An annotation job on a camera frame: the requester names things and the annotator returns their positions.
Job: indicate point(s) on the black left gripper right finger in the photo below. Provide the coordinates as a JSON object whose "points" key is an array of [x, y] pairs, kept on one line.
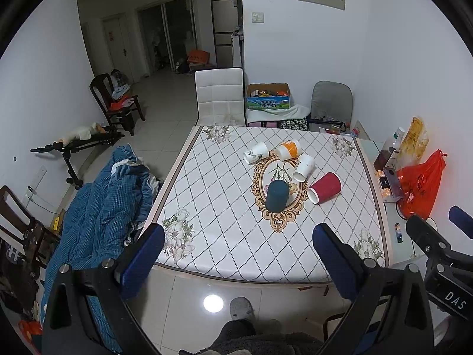
{"points": [[389, 311]]}

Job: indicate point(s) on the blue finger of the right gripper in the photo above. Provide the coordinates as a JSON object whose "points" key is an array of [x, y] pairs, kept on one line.
{"points": [[461, 220]]}

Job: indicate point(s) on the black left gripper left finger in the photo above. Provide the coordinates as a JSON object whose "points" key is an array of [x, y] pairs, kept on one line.
{"points": [[69, 326]]}

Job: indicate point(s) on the dark teal cup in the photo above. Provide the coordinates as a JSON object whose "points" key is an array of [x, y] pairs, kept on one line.
{"points": [[277, 196]]}

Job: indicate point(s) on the red ribbed paper cup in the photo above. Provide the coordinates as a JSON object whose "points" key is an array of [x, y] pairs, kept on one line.
{"points": [[325, 188]]}

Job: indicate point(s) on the white cup with calligraphy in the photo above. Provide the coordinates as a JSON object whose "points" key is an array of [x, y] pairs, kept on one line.
{"points": [[305, 166]]}

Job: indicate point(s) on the orange and white cup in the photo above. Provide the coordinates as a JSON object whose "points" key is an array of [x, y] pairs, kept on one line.
{"points": [[289, 150]]}

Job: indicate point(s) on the white cup with bamboo print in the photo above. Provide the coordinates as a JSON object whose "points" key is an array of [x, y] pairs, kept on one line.
{"points": [[258, 152]]}

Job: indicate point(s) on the orange plastic bag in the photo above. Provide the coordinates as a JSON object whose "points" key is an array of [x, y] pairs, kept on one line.
{"points": [[420, 184]]}

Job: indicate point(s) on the yellow snack bag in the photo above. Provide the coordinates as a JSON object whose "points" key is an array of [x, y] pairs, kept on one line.
{"points": [[413, 144]]}

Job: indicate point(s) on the dark wooden chair at left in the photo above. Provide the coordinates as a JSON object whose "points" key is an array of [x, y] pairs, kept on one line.
{"points": [[30, 246]]}

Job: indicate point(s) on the dark wooden chair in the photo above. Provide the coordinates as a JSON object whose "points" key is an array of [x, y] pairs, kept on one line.
{"points": [[113, 94], [30, 246]]}

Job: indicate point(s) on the blue quilted blanket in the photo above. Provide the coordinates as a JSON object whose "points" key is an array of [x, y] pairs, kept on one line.
{"points": [[101, 222]]}

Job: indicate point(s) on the grey slipper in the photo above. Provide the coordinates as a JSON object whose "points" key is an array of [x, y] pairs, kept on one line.
{"points": [[241, 309]]}

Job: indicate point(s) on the black exercise bench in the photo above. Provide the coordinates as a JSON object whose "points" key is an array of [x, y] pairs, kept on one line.
{"points": [[93, 137]]}

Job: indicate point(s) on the grey padded chair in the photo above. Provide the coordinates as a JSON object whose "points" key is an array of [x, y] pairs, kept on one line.
{"points": [[331, 107]]}

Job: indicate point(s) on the floral patterned tablecloth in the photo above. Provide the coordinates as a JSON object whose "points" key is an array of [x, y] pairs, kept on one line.
{"points": [[241, 204]]}

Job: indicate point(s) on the cardboard box with blue print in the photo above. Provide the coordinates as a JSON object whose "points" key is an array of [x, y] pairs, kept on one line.
{"points": [[262, 96]]}

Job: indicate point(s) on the white leather chair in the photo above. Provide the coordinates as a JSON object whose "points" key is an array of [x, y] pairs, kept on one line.
{"points": [[220, 97]]}

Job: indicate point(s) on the white light switch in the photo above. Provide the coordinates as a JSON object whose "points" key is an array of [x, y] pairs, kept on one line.
{"points": [[258, 17]]}

